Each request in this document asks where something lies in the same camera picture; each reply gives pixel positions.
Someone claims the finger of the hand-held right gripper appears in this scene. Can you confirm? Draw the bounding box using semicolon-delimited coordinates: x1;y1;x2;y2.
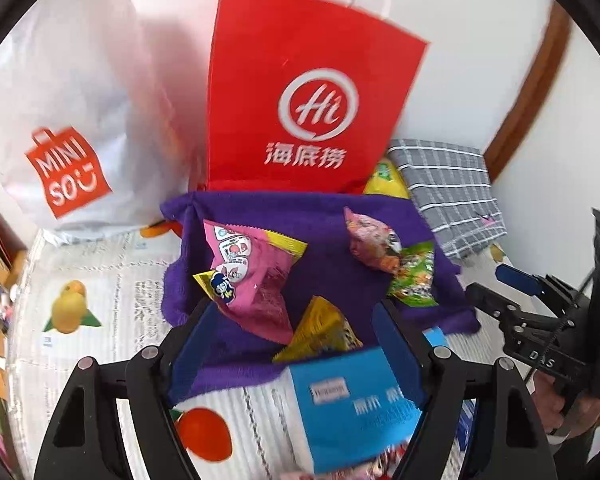
495;261;547;297
466;281;524;332

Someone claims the black cable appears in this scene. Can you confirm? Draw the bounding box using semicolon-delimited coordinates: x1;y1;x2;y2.
526;265;597;386

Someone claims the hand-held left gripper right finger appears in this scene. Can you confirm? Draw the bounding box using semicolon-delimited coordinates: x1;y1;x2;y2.
371;297;561;480

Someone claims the large pink snack packet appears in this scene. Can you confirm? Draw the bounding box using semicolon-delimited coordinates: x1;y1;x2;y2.
192;219;308;346

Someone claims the grey checked folded cloth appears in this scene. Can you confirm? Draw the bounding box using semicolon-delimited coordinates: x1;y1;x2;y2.
386;138;510;261

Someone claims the red paper bag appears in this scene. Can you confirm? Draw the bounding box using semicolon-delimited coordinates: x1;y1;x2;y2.
200;0;429;197

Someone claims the blue tissue pack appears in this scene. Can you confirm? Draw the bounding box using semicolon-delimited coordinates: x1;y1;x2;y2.
286;326;476;475

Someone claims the purple towel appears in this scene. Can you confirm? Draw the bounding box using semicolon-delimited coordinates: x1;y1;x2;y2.
159;190;482;408

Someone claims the yellow green snack packet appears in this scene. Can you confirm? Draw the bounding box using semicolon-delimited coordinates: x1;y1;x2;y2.
362;157;411;200

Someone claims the round pink snack packet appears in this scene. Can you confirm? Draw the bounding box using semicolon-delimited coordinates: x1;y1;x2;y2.
343;206;402;275

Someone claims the white plastic shopping bag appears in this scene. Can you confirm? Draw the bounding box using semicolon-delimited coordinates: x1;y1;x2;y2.
0;0;206;246

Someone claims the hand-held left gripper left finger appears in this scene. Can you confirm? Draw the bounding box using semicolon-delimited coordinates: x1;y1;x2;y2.
32;296;221;480

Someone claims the person's right hand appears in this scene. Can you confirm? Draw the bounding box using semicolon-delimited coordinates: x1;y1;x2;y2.
530;375;600;441

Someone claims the fruit print table cover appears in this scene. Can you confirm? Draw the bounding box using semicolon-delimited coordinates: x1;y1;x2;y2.
5;225;546;480

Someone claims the brown wooden door frame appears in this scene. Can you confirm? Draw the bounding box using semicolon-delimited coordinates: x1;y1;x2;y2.
482;2;573;181

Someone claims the yellow triangular snack packet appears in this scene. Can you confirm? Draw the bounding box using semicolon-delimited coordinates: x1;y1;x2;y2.
272;296;365;363

